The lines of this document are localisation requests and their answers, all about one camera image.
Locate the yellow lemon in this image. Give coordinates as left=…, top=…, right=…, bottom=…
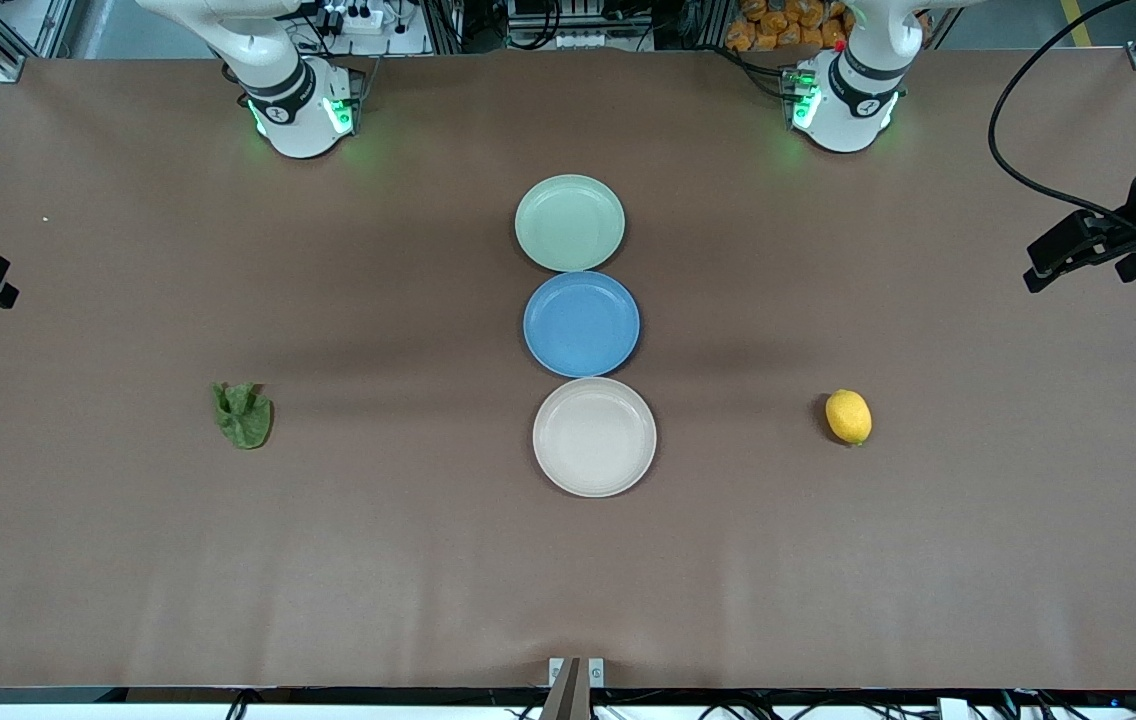
left=824, top=389, right=873, bottom=446

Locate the green lettuce leaf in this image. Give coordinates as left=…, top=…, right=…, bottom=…
left=212, top=381, right=274, bottom=450

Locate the bag of oranges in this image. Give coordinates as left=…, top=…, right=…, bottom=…
left=725, top=0, right=854, bottom=53

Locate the white power strip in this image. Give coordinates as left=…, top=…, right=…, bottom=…
left=313, top=3, right=386, bottom=36

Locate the blue plate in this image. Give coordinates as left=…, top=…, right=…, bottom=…
left=523, top=270, right=642, bottom=379

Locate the light green plate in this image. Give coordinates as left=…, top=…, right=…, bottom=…
left=514, top=174, right=627, bottom=273

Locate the beige plate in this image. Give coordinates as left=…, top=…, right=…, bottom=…
left=532, top=377, right=658, bottom=499

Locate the black arm base cable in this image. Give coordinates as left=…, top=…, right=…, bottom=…
left=718, top=45, right=799, bottom=101

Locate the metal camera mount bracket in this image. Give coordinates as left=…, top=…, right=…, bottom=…
left=548, top=657, right=606, bottom=720

